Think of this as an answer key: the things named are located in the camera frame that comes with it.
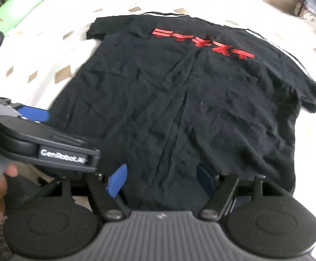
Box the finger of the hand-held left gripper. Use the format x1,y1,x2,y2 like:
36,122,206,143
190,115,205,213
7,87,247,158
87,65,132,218
0,99,50,123

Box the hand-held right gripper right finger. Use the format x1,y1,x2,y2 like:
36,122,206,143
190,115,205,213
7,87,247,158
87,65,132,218
196,164,289,220

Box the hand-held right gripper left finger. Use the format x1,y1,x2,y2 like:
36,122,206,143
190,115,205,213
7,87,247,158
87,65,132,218
42,164,128,221

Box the black t-shirt red print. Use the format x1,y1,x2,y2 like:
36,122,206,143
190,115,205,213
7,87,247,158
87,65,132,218
49,12,316,211

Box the grey white checkered tablecloth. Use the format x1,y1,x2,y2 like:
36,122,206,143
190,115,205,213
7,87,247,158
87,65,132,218
0,0,316,261

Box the green plastic chair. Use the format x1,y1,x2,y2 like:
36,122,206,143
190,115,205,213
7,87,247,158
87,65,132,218
0,0,44,36

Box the patterned woven bag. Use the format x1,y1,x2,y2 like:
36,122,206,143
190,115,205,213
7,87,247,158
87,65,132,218
294,1,316,22

